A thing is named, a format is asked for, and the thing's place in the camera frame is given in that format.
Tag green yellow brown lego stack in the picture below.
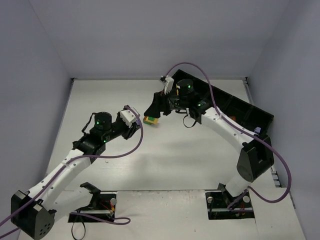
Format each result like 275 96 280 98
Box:
143 116 159 125

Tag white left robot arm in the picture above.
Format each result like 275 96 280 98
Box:
9 106 143 240

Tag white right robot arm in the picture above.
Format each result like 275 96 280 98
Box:
144 76 274 198

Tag black compartment sorting tray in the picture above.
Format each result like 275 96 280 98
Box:
173 69 274 134

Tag lavender lego in tray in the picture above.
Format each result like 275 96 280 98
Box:
253 126 262 135

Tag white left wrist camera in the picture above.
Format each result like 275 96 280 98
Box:
119 105 140 128

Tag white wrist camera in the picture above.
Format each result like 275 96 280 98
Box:
160 75 174 95
119 105 140 128

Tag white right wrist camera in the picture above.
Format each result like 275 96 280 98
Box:
160 75 174 95

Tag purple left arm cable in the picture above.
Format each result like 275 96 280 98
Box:
0 104 145 233

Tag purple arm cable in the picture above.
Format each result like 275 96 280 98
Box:
159 61 293 213
0 104 145 233

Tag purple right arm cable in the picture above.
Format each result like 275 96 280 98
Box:
159 61 293 213

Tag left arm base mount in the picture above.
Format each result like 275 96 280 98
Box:
67 191 117 223

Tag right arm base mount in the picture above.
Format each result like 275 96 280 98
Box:
205 190 255 221

